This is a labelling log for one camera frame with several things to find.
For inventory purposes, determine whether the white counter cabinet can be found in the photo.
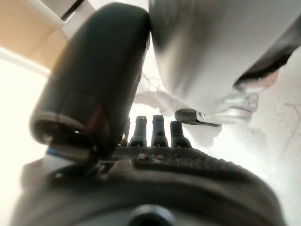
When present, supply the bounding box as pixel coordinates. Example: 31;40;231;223
0;0;97;72

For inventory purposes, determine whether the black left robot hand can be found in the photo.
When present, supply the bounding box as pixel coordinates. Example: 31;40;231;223
11;1;283;226

